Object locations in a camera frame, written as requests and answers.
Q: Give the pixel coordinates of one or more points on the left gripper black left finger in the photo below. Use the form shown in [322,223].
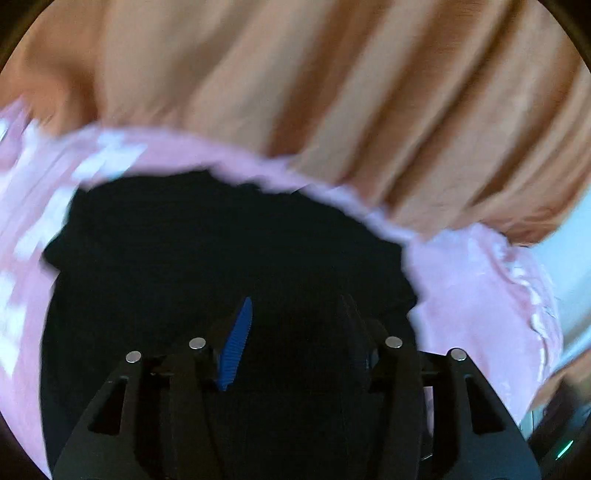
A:
[162,416]

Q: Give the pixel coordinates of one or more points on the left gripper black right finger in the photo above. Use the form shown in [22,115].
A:
[419,415]

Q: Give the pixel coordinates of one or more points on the black long-sleeve sweater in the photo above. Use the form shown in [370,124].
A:
[147,263]

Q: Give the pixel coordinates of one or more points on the pink patterned bed blanket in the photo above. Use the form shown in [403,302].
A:
[476,290]

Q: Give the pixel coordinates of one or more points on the orange curtain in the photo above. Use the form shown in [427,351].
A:
[445,113]

